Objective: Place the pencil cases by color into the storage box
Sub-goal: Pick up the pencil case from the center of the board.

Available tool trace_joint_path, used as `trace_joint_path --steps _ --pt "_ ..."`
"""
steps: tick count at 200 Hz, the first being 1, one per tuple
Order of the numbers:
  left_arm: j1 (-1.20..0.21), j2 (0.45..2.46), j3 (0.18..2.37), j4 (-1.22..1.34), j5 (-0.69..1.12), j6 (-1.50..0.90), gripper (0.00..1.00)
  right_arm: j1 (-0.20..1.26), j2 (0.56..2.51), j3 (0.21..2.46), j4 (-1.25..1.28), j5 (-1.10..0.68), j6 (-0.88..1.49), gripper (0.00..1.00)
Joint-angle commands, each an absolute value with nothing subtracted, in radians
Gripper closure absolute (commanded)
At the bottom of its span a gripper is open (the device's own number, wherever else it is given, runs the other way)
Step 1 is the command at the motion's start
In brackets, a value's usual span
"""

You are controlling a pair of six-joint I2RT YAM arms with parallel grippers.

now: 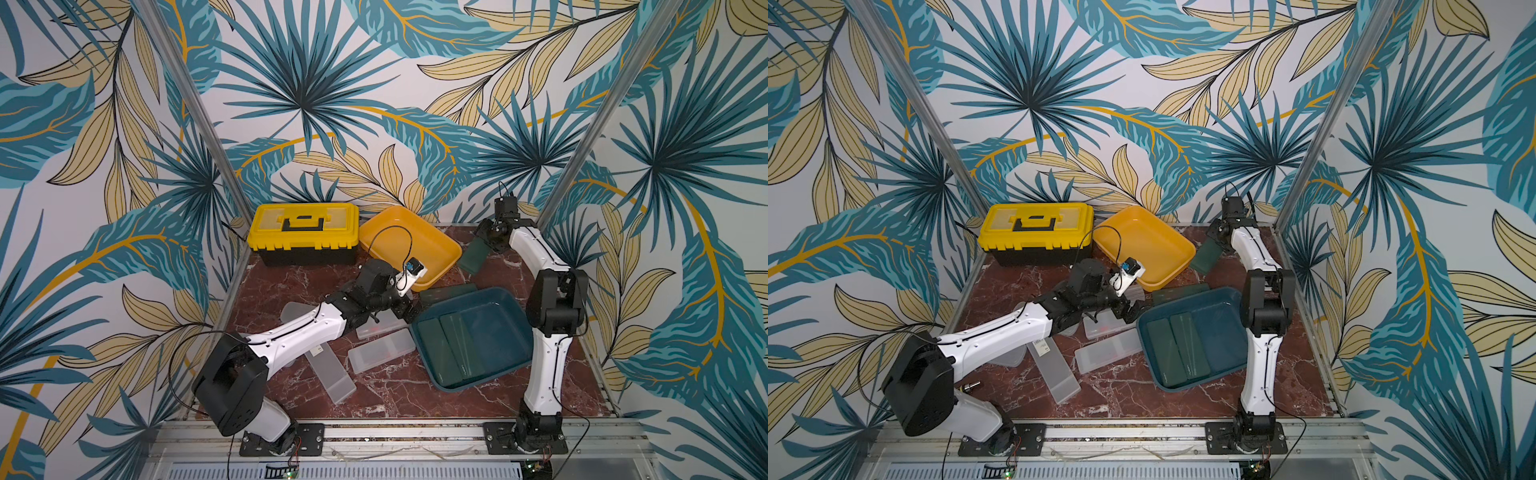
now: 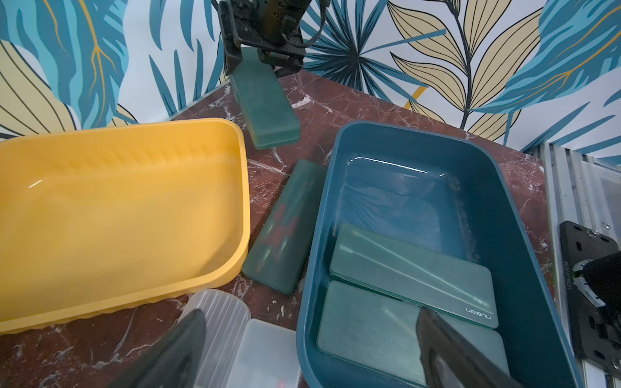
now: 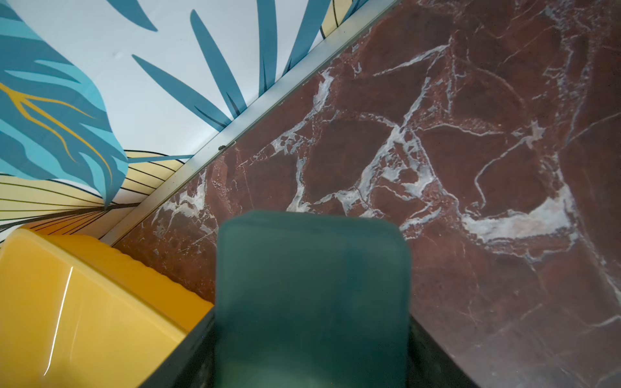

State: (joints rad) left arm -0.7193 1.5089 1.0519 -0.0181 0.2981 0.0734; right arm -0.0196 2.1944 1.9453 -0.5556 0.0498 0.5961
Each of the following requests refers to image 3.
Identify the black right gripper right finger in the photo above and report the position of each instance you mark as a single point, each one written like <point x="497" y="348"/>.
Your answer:
<point x="429" y="365"/>

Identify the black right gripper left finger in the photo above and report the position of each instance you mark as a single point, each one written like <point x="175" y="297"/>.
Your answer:
<point x="191" y="364"/>

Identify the green pencil case back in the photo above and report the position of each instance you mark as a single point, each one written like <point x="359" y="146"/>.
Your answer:
<point x="305" y="300"/>

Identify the yellow plastic tray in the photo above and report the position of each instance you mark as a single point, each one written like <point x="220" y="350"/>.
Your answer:
<point x="76" y="312"/>

